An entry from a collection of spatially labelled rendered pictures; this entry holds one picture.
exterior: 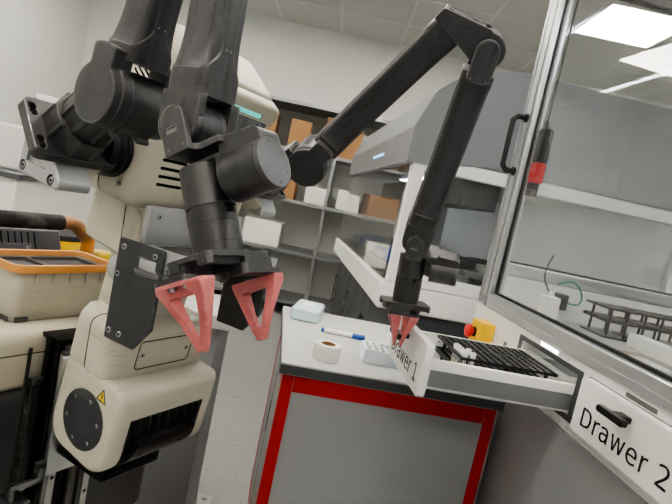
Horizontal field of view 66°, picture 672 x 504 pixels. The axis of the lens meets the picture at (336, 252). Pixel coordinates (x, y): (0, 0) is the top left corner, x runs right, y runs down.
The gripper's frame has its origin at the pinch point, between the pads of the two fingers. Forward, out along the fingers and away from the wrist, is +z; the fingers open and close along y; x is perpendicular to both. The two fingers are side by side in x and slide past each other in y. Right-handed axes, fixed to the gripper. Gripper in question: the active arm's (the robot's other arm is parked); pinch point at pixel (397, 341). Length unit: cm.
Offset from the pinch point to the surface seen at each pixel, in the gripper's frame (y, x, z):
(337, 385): -9.4, 13.8, 16.9
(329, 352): -12.2, 18.2, 10.2
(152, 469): -58, 48, 65
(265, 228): -49, 380, 11
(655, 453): 35, -36, 2
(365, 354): -1.9, 23.9, 11.1
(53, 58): -263, 399, -110
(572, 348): 36.7, -5.4, -5.5
